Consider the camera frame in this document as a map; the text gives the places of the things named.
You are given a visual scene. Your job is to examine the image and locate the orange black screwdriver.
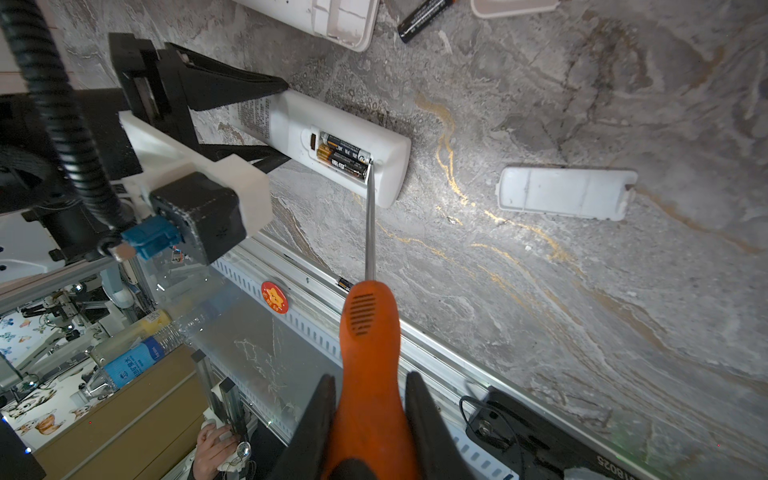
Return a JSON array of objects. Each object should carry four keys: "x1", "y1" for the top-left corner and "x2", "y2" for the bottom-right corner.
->
[{"x1": 324, "y1": 185, "x2": 420, "y2": 479}]

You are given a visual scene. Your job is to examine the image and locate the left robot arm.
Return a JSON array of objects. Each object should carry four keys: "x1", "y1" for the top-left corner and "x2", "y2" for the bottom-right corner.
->
[{"x1": 1, "y1": 33, "x2": 288, "y2": 265}]

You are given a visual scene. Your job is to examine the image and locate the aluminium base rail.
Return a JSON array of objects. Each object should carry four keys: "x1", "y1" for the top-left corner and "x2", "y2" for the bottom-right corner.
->
[{"x1": 215, "y1": 235, "x2": 656, "y2": 479}]

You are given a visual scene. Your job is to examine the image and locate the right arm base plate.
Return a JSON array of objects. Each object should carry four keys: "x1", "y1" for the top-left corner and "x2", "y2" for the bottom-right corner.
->
[{"x1": 458, "y1": 388, "x2": 664, "y2": 479}]

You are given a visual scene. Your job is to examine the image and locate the black corrugated cable hose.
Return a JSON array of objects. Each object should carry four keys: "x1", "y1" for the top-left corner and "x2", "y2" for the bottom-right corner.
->
[{"x1": 0, "y1": 0, "x2": 133, "y2": 232}]

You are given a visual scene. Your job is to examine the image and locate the white remote control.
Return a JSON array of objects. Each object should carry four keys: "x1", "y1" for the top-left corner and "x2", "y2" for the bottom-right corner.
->
[{"x1": 237, "y1": 0, "x2": 379, "y2": 53}]

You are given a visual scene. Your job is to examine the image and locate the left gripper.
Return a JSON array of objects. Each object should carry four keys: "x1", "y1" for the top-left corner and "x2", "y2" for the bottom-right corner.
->
[{"x1": 108, "y1": 33, "x2": 290, "y2": 174}]

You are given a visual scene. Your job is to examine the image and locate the white remote with label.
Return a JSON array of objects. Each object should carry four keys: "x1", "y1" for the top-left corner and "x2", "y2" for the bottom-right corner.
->
[{"x1": 238, "y1": 89, "x2": 412, "y2": 208}]

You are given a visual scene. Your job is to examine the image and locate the upper battery in labelled remote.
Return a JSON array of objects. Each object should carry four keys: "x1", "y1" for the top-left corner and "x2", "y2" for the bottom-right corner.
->
[{"x1": 320, "y1": 132, "x2": 372, "y2": 164}]

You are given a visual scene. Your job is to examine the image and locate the plastic water bottle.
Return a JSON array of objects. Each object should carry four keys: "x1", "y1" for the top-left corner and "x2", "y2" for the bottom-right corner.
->
[{"x1": 80, "y1": 302, "x2": 226, "y2": 400}]

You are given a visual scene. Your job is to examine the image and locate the person hand below table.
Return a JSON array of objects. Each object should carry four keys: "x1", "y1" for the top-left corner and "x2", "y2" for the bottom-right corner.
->
[{"x1": 188, "y1": 423, "x2": 240, "y2": 480}]

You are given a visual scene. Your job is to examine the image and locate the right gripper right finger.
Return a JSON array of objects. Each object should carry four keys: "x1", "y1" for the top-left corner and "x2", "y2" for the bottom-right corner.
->
[{"x1": 405, "y1": 371, "x2": 474, "y2": 480}]

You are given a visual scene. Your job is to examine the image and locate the battery in labelled remote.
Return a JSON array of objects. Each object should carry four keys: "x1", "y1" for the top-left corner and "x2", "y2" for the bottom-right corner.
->
[
  {"x1": 317, "y1": 144, "x2": 368, "y2": 181},
  {"x1": 320, "y1": 132, "x2": 372, "y2": 164}
]

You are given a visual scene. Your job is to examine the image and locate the red round sticker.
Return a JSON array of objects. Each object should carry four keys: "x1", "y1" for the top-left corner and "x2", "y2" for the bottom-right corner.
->
[{"x1": 260, "y1": 281, "x2": 290, "y2": 315}]

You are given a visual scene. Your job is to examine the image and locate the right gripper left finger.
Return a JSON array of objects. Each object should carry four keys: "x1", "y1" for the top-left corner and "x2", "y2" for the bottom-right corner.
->
[{"x1": 268, "y1": 374, "x2": 336, "y2": 480}]

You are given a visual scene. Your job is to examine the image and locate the white battery cover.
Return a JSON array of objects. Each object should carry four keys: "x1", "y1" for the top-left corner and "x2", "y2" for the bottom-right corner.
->
[
  {"x1": 496, "y1": 166, "x2": 639, "y2": 221},
  {"x1": 470, "y1": 0, "x2": 560, "y2": 19}
]

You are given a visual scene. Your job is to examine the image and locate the lower battery in labelled remote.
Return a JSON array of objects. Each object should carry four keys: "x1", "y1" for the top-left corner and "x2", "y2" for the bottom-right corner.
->
[{"x1": 317, "y1": 144, "x2": 368, "y2": 181}]

